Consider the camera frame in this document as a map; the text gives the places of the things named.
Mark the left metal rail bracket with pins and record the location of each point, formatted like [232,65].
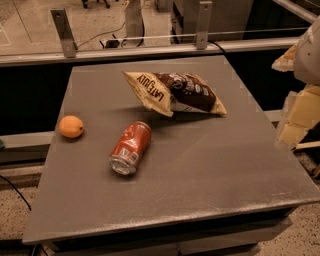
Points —
[64,31]

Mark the brown Late July chip bag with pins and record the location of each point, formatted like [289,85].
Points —
[167,93]

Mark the horizontal metal rail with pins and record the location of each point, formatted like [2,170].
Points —
[175,51]

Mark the orange fruit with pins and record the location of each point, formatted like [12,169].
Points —
[71,126]

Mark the metal rail bracket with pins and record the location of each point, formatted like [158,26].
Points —
[203,24]
[64,31]

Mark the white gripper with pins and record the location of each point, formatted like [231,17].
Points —
[309,57]

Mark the yellow metal frame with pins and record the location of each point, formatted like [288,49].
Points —
[307,145]

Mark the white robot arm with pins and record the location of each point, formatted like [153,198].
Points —
[307,56]

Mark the red soda can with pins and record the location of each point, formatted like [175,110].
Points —
[130,148]

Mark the right metal rail bracket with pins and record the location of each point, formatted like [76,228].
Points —
[203,24]

